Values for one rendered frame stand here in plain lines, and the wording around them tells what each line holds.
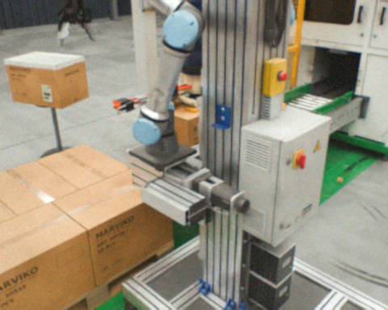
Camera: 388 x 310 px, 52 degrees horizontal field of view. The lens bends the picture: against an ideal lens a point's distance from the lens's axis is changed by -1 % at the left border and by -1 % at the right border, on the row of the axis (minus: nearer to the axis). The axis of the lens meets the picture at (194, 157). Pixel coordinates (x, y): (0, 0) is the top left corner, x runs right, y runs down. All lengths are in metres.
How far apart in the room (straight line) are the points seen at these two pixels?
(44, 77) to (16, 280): 2.17
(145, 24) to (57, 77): 0.90
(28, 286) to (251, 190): 1.20
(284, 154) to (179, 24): 0.59
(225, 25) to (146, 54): 2.08
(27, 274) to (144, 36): 2.21
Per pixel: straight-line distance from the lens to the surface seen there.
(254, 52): 1.55
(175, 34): 1.45
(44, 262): 2.18
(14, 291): 2.19
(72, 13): 1.63
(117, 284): 2.65
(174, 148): 1.78
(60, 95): 3.82
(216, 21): 1.62
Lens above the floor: 1.81
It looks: 26 degrees down
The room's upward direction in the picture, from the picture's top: 1 degrees counter-clockwise
